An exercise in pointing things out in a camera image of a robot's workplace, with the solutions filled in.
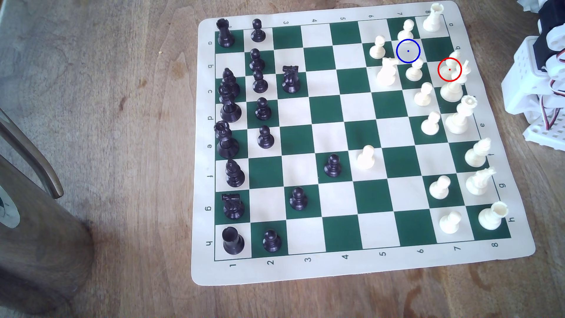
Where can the white bishop chess piece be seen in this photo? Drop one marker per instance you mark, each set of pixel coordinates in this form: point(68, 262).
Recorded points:
point(476, 157)
point(454, 62)

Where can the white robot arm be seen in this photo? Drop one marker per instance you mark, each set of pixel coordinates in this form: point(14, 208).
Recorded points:
point(525, 79)

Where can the black pawn chess piece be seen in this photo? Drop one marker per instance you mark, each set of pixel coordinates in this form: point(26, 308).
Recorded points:
point(263, 112)
point(265, 139)
point(333, 168)
point(272, 243)
point(258, 34)
point(299, 201)
point(260, 84)
point(257, 64)

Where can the black bishop chess piece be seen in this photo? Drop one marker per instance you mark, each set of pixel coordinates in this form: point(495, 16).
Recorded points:
point(235, 175)
point(229, 78)

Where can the black knight chess piece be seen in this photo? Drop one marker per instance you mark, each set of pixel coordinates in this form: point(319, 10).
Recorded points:
point(233, 208)
point(291, 81)

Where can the green and white chess mat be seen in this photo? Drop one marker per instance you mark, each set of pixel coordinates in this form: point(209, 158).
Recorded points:
point(335, 110)

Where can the white pawn chess piece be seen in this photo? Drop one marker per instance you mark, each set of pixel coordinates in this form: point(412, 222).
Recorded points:
point(406, 33)
point(449, 224)
point(365, 161)
point(377, 51)
point(430, 126)
point(423, 98)
point(414, 73)
point(439, 190)

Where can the black rook chess piece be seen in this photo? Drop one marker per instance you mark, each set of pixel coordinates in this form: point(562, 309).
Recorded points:
point(225, 37)
point(233, 243)

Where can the white knight chess piece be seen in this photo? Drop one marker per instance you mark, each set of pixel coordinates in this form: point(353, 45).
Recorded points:
point(386, 75)
point(476, 184)

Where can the white queen chess piece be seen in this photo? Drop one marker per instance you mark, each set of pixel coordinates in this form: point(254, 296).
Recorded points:
point(457, 121)

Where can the white king chess piece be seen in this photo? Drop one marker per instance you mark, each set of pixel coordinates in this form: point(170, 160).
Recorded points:
point(451, 92)

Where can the white rook chess piece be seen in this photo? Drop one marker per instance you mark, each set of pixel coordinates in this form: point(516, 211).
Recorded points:
point(432, 21)
point(490, 217)

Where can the white crumpled tissue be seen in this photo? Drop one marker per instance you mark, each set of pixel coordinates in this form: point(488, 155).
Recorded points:
point(529, 4)

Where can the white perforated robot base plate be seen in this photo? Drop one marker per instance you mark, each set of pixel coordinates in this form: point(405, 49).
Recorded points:
point(547, 137)

